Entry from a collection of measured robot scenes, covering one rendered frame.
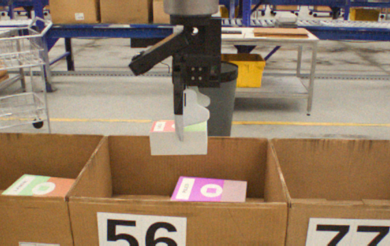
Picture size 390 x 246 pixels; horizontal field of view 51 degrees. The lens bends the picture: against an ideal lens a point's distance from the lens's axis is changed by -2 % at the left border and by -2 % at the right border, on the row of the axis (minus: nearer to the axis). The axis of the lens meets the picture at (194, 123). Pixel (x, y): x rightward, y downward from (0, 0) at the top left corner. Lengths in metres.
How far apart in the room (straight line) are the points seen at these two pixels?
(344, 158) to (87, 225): 0.61
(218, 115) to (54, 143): 2.45
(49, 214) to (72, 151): 0.29
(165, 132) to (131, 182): 0.35
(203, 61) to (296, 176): 0.47
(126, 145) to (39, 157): 0.23
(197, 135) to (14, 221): 0.37
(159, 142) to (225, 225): 0.19
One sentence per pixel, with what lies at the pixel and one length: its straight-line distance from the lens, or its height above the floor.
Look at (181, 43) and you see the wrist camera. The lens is 0.69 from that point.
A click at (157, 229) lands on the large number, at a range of 0.76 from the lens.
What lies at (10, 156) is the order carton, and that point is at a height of 0.99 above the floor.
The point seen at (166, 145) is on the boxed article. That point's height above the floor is 1.13.
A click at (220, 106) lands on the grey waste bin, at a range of 3.37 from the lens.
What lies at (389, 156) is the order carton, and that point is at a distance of 1.08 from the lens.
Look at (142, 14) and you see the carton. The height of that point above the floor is 0.91.
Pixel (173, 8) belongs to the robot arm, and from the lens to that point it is 0.67.
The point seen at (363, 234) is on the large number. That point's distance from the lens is 0.80.
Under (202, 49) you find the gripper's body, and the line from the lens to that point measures 0.70.
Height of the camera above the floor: 1.43
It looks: 21 degrees down
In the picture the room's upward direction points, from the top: straight up
